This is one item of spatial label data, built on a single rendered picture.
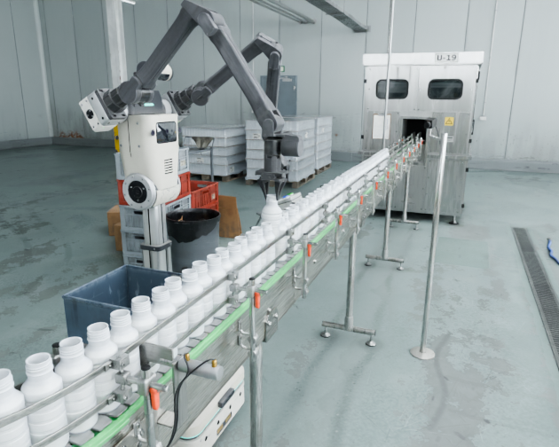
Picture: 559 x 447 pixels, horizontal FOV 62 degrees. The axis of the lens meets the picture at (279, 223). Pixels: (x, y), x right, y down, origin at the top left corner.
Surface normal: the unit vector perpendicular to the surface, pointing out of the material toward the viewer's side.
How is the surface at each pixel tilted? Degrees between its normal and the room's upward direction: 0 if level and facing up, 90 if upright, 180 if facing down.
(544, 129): 90
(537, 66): 90
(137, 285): 90
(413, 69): 90
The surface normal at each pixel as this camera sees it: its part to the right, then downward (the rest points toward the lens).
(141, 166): -0.36, 0.42
